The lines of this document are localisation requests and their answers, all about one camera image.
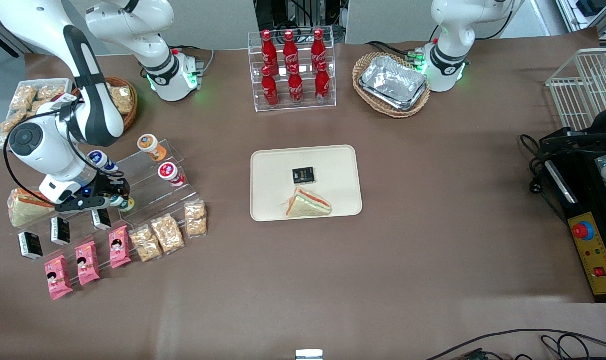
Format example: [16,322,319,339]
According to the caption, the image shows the metal frame shelving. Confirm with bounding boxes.
[555,0,606,35]

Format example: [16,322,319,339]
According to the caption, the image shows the light tan wicker basket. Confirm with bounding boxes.
[352,52,431,119]

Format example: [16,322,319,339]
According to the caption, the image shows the white rectangular tray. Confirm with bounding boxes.
[0,78,73,150]

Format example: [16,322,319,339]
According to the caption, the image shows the orange gum bottle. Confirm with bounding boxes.
[137,134,167,162]

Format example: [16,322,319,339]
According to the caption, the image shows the black power cable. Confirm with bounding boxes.
[520,133,571,223]

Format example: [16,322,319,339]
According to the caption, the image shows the thin black cable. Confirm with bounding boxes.
[427,328,606,360]

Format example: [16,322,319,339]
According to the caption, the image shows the white wire basket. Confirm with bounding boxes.
[545,47,606,132]

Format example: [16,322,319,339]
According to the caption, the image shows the green gum bottle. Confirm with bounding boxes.
[110,195,136,213]

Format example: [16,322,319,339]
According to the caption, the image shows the pink snack pack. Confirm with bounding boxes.
[44,255,74,301]
[75,241,100,287]
[108,225,132,270]

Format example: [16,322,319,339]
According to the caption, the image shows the red cookie box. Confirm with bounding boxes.
[50,93,81,109]

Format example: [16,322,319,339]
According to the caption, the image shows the dark equipment with cables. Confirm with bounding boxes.
[254,0,347,45]

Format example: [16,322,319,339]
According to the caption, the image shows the red gum bottle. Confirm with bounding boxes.
[158,162,187,188]

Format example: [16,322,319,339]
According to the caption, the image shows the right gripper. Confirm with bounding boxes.
[39,175,131,204]

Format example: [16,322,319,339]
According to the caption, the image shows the beige plastic tray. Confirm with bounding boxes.
[250,145,363,222]

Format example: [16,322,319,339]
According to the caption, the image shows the clear bag of crisp snacks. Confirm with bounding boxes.
[109,86,134,116]
[25,100,53,118]
[0,110,26,134]
[10,85,37,112]
[36,85,66,101]
[129,225,163,263]
[184,200,208,238]
[151,213,185,256]

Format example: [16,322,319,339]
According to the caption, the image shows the clear acrylic stepped shelf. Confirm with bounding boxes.
[8,139,199,266]

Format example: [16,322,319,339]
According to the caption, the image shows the blue gum bottle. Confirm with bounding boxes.
[88,150,119,175]

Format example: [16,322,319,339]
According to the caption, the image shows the clear acrylic bottle rack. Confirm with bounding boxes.
[248,26,337,113]

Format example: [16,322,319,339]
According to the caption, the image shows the black box with yellow panel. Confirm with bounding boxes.
[542,127,606,304]

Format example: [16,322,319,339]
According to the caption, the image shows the red cola bottle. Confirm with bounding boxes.
[261,29,277,76]
[261,66,279,108]
[315,61,330,103]
[283,30,299,75]
[311,28,327,72]
[288,64,304,105]

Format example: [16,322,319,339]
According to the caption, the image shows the stacked aluminium foil trays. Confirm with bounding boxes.
[358,55,429,112]

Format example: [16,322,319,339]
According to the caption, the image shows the wrapped triangle sandwich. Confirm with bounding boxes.
[8,188,56,228]
[283,187,332,218]

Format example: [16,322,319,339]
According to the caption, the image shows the dark brown wicker basket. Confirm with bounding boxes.
[72,76,138,132]

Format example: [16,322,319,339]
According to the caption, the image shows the red emergency stop button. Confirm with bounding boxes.
[572,220,595,241]

